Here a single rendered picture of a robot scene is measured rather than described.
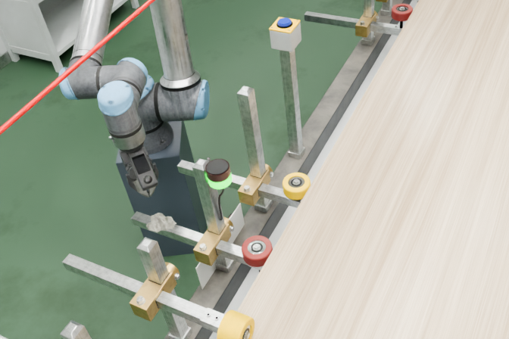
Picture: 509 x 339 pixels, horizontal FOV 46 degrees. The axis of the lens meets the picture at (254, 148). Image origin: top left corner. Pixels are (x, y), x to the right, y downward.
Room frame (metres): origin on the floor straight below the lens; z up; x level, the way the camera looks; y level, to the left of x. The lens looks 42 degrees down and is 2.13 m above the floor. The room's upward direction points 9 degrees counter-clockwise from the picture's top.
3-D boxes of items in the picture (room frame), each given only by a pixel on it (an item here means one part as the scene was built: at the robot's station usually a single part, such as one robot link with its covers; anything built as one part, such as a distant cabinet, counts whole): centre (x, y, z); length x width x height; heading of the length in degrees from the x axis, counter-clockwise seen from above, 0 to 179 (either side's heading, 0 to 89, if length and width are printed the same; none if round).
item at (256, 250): (0.98, 0.03, 0.85); 0.08 x 0.08 x 0.11
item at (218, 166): (1.07, 0.10, 1.02); 0.06 x 0.06 x 0.22; 57
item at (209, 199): (1.10, 0.14, 0.89); 0.03 x 0.03 x 0.48; 57
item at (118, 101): (1.27, 0.33, 1.20); 0.10 x 0.09 x 0.12; 170
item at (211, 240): (1.08, 0.15, 0.85); 0.13 x 0.06 x 0.05; 147
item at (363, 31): (2.12, -0.54, 0.81); 0.13 x 0.06 x 0.05; 147
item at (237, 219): (1.14, 0.14, 0.75); 0.26 x 0.01 x 0.10; 147
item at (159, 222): (1.15, 0.30, 0.87); 0.09 x 0.07 x 0.02; 57
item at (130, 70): (1.38, 0.32, 1.20); 0.12 x 0.12 x 0.09; 80
